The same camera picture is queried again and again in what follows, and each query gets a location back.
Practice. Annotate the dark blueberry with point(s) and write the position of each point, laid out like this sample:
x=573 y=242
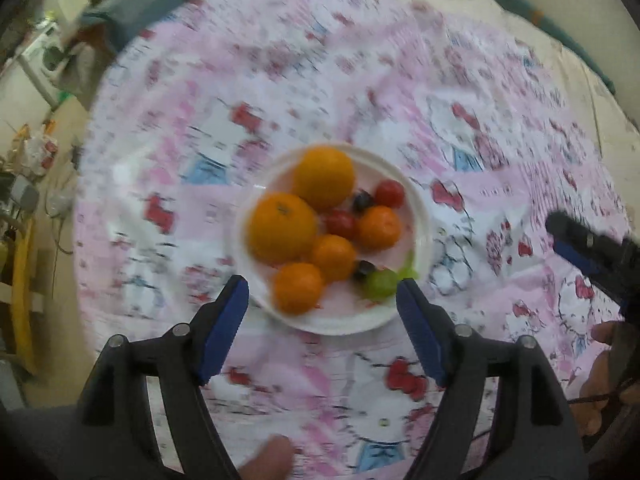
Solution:
x=363 y=268
x=361 y=201

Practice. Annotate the large orange with stem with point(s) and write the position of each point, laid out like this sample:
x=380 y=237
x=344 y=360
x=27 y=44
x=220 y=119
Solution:
x=282 y=230

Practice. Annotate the person's right hand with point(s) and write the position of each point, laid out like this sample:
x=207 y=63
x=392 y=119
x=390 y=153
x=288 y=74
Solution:
x=597 y=390

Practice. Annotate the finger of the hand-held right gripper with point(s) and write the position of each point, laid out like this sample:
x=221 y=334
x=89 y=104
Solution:
x=580 y=237
x=585 y=265

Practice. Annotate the red cherry tomato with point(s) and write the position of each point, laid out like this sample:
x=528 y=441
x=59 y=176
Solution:
x=342 y=224
x=390 y=194

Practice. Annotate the teal strip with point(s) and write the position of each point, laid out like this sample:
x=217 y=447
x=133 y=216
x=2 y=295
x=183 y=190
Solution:
x=545 y=17

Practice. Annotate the white pink dotted plate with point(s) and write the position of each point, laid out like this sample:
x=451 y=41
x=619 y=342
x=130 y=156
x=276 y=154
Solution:
x=350 y=316

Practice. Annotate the person's left hand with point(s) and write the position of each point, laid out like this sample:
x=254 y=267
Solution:
x=267 y=460

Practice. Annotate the yellow board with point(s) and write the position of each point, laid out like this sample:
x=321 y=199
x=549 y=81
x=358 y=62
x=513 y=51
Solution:
x=22 y=300

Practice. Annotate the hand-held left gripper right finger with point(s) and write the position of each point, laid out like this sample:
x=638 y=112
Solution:
x=420 y=332

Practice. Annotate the small tangerine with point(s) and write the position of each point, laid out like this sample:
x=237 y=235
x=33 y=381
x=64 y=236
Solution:
x=334 y=258
x=380 y=228
x=298 y=289

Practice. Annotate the pink cartoon cat tablecloth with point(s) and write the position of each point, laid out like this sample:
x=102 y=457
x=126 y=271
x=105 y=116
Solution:
x=300 y=60

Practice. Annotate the white washing machine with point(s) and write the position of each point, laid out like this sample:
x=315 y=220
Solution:
x=47 y=57

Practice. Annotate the large smooth orange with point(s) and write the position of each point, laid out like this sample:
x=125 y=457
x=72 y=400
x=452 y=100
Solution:
x=324 y=175

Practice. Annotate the green grape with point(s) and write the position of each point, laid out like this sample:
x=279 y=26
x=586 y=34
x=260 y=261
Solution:
x=382 y=284

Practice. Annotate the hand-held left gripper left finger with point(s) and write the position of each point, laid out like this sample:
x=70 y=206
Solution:
x=225 y=330

